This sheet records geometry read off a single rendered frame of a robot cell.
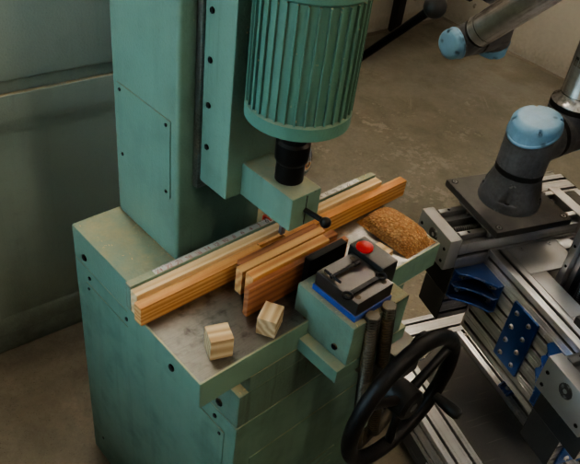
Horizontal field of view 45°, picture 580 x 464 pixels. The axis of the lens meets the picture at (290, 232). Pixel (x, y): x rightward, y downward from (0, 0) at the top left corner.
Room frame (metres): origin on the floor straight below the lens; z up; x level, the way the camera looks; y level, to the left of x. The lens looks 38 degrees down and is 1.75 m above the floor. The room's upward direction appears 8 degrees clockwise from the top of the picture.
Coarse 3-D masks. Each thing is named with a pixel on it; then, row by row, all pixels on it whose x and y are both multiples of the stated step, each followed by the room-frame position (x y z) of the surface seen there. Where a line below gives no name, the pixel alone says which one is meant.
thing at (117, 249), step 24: (96, 216) 1.16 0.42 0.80; (120, 216) 1.17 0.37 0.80; (96, 240) 1.08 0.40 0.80; (120, 240) 1.10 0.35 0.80; (144, 240) 1.11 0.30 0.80; (96, 264) 1.06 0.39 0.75; (120, 264) 1.02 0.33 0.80; (144, 264) 1.03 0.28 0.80; (120, 288) 1.00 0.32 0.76; (240, 384) 0.77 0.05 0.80; (264, 384) 0.78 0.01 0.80; (288, 384) 0.82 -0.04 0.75; (240, 408) 0.74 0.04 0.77; (264, 408) 0.78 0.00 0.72
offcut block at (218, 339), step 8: (208, 328) 0.75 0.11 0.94; (216, 328) 0.76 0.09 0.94; (224, 328) 0.76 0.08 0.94; (208, 336) 0.74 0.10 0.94; (216, 336) 0.74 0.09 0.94; (224, 336) 0.74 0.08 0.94; (232, 336) 0.74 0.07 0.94; (208, 344) 0.73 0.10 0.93; (216, 344) 0.73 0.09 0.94; (224, 344) 0.73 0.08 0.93; (232, 344) 0.74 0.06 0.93; (208, 352) 0.73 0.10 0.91; (216, 352) 0.73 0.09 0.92; (224, 352) 0.73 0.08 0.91; (232, 352) 0.74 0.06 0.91
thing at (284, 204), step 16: (256, 160) 1.06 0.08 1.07; (272, 160) 1.06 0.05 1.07; (256, 176) 1.02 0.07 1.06; (272, 176) 1.01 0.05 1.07; (304, 176) 1.03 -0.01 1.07; (240, 192) 1.04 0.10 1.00; (256, 192) 1.01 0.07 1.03; (272, 192) 0.99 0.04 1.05; (288, 192) 0.97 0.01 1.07; (304, 192) 0.98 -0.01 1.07; (272, 208) 0.98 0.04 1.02; (288, 208) 0.95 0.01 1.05; (304, 208) 0.97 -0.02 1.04; (288, 224) 0.95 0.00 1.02
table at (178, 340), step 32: (352, 224) 1.13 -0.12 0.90; (416, 256) 1.06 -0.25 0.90; (224, 288) 0.89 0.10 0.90; (128, 320) 0.81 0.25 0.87; (160, 320) 0.79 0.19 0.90; (192, 320) 0.80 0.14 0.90; (224, 320) 0.81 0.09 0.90; (256, 320) 0.82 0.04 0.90; (288, 320) 0.83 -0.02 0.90; (160, 352) 0.75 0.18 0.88; (192, 352) 0.74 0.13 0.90; (256, 352) 0.76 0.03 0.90; (288, 352) 0.81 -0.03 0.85; (320, 352) 0.80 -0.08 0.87; (192, 384) 0.69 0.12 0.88; (224, 384) 0.71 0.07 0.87
